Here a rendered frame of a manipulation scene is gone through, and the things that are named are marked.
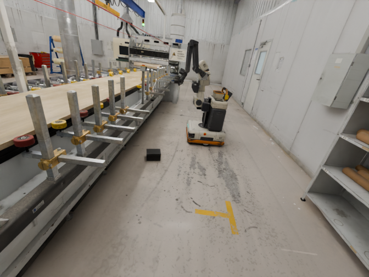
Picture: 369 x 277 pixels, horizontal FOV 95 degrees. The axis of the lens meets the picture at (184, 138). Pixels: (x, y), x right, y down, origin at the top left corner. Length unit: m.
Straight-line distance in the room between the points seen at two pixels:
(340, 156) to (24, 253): 2.80
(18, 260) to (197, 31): 11.61
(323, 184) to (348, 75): 1.27
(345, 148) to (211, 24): 10.55
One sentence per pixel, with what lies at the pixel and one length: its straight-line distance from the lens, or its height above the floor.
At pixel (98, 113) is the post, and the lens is 1.43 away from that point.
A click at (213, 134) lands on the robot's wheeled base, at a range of 2.98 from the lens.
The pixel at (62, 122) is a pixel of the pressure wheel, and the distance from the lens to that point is 1.35.
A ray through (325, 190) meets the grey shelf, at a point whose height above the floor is 0.18.
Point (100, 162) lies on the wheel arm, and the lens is 1.01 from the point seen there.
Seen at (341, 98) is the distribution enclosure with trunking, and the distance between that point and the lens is 2.81.
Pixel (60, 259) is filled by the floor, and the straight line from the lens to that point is 1.70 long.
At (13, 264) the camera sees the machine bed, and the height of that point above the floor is 0.17.
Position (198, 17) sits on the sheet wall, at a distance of 12.03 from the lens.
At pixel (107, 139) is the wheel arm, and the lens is 1.23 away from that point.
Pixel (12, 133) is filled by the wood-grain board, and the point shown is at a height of 0.90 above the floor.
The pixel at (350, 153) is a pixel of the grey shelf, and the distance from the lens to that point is 2.49.
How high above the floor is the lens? 1.38
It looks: 25 degrees down
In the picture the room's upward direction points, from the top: 8 degrees clockwise
